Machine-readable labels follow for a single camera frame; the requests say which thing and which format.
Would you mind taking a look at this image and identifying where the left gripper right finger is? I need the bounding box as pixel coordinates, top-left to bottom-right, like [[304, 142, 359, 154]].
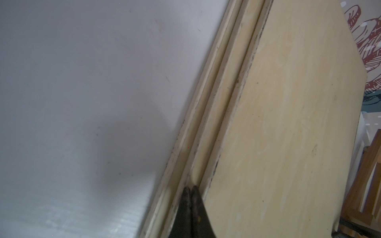
[[190, 185, 216, 238]]

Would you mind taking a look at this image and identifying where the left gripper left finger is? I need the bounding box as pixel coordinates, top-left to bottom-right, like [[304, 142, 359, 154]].
[[168, 187, 191, 238]]

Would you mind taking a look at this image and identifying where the plywood board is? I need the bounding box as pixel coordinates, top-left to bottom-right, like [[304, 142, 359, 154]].
[[139, 1, 243, 238], [149, 1, 272, 238], [203, 1, 367, 238]]

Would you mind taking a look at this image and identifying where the wooden easel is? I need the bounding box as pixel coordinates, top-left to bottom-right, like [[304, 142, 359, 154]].
[[331, 130, 381, 238]]

